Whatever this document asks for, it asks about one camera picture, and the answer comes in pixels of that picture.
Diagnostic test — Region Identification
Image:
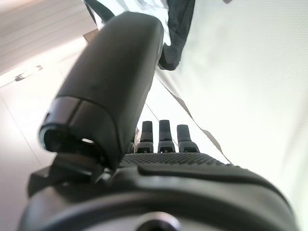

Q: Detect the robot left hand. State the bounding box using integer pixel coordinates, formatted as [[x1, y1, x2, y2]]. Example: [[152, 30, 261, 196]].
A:
[[19, 11, 300, 231]]

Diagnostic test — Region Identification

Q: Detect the black garment with blue label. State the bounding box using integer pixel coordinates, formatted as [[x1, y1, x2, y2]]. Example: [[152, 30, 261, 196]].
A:
[[83, 0, 196, 72]]

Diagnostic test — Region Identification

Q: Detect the white wardrobe with metal handle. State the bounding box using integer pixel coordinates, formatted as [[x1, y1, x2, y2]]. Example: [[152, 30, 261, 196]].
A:
[[0, 45, 97, 193]]

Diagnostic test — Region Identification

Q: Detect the white printed garment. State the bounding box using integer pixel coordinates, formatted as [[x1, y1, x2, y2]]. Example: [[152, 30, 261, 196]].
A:
[[89, 0, 308, 217]]

